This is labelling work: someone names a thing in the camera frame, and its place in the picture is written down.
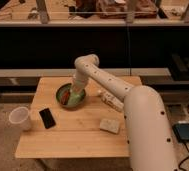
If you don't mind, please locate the green ceramic bowl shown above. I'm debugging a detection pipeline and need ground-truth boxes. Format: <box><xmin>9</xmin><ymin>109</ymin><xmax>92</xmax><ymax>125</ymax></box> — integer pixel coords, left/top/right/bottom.
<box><xmin>56</xmin><ymin>83</ymin><xmax>86</xmax><ymax>108</ymax></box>

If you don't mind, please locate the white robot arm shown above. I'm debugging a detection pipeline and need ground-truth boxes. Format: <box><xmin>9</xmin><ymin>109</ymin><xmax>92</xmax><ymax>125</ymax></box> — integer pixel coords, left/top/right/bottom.
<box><xmin>72</xmin><ymin>54</ymin><xmax>178</xmax><ymax>171</ymax></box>

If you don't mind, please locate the red food in bowl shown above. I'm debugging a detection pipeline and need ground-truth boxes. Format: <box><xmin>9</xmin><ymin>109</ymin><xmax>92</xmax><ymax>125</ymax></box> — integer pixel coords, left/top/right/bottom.
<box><xmin>61</xmin><ymin>90</ymin><xmax>70</xmax><ymax>105</ymax></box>

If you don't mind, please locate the black smartphone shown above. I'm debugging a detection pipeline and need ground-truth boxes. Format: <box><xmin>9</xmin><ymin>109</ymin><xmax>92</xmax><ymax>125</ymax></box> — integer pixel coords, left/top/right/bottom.
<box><xmin>39</xmin><ymin>108</ymin><xmax>56</xmax><ymax>129</ymax></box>

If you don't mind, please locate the wooden folding table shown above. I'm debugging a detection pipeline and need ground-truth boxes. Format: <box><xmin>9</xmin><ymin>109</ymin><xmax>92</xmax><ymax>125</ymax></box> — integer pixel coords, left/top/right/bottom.
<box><xmin>14</xmin><ymin>76</ymin><xmax>143</xmax><ymax>159</ymax></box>

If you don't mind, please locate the beige sponge block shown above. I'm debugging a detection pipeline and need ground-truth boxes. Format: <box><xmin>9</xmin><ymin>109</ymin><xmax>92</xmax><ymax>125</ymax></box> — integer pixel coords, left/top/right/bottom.
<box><xmin>99</xmin><ymin>118</ymin><xmax>120</xmax><ymax>134</ymax></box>

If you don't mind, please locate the white plastic cup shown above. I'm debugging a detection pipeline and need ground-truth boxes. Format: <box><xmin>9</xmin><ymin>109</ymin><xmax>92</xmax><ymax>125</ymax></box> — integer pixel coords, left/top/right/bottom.
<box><xmin>9</xmin><ymin>107</ymin><xmax>32</xmax><ymax>131</ymax></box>

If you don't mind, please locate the black foot pedal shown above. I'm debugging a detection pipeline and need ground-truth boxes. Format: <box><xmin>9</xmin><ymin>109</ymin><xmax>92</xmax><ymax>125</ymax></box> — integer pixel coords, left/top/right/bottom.
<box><xmin>172</xmin><ymin>123</ymin><xmax>189</xmax><ymax>143</ymax></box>

